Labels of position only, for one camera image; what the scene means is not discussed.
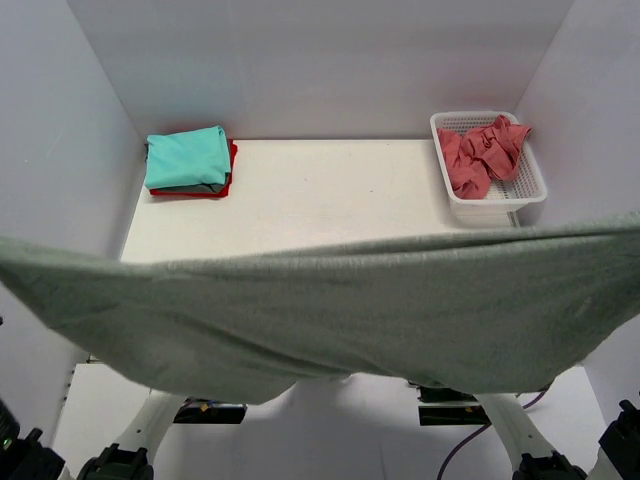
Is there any crumpled pink t-shirt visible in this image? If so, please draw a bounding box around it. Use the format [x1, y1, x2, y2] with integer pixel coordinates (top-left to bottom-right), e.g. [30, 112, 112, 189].
[437, 115, 531, 200]

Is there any folded dark grey t-shirt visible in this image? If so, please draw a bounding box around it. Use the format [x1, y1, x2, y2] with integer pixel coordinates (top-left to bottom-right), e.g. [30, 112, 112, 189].
[166, 173, 231, 196]

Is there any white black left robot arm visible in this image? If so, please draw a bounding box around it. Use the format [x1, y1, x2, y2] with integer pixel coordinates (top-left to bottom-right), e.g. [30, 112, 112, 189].
[1, 390, 185, 479]

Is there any folded red t-shirt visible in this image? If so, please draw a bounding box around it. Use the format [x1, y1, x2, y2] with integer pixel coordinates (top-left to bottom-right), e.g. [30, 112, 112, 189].
[148, 138, 239, 200]

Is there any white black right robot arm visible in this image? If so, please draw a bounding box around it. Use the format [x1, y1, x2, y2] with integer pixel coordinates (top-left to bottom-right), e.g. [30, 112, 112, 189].
[477, 394, 639, 479]

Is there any folded teal t-shirt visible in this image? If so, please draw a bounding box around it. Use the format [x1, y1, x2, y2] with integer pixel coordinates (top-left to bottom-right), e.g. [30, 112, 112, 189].
[144, 124, 234, 191]

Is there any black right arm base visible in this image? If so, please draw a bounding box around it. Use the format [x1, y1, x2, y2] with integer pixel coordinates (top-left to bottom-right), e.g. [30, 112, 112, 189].
[409, 383, 490, 427]

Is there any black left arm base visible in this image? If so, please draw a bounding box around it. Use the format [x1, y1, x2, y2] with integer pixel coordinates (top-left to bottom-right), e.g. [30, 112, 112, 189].
[173, 397, 248, 425]

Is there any white plastic basket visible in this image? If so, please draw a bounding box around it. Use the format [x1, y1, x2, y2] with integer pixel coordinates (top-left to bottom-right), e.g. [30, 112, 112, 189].
[430, 111, 547, 216]

